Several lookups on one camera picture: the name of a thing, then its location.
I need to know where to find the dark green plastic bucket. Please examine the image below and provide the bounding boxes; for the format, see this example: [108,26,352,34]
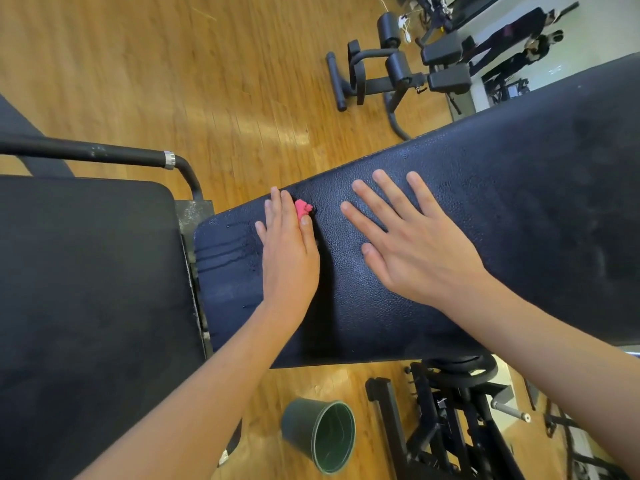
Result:
[281,397,357,474]

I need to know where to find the person's right hand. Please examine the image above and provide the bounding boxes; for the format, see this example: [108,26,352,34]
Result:
[339,169,491,311]

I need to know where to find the black wall screen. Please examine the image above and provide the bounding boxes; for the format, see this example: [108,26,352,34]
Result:
[445,0,506,31]

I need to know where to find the person's left forearm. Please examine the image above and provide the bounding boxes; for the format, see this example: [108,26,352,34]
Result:
[75,305,301,480]

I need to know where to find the person's left hand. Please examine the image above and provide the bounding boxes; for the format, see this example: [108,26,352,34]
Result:
[254,187,322,326]

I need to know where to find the person's right forearm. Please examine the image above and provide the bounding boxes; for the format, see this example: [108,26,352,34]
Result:
[450,275,640,476]

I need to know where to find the black weight plate stack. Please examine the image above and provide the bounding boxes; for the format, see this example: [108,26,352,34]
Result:
[425,355,499,389]

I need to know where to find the black gym machine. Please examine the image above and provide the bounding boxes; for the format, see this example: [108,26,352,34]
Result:
[325,11,476,141]

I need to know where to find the large wall mirror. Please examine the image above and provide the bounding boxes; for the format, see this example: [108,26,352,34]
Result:
[470,0,640,106]

